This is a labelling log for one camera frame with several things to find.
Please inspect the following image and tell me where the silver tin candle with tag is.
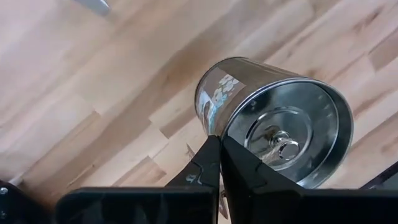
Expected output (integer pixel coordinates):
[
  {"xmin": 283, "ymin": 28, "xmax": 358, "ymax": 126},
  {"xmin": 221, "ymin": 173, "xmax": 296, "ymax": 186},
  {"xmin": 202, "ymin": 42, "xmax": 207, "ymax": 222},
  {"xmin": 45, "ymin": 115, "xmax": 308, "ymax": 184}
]
[{"xmin": 194, "ymin": 57, "xmax": 354, "ymax": 190}]

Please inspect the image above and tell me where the white perforated metal shelf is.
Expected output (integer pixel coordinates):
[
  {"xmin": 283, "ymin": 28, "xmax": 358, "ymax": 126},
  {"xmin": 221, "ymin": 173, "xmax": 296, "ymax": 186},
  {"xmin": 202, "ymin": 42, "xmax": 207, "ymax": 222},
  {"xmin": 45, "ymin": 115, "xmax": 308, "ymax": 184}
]
[{"xmin": 73, "ymin": 0, "xmax": 111, "ymax": 17}]

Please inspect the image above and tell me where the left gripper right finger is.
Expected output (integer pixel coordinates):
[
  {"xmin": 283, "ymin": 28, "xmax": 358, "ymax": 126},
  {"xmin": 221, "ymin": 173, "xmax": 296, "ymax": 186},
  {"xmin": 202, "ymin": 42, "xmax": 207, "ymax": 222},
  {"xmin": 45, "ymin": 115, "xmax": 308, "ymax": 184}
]
[{"xmin": 221, "ymin": 136, "xmax": 398, "ymax": 224}]

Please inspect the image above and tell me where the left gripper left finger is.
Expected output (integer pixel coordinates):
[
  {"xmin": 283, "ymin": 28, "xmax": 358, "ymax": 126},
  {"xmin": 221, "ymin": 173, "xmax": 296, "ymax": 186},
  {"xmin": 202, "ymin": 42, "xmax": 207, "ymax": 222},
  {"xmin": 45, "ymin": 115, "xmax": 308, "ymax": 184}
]
[{"xmin": 55, "ymin": 136, "xmax": 221, "ymax": 224}]

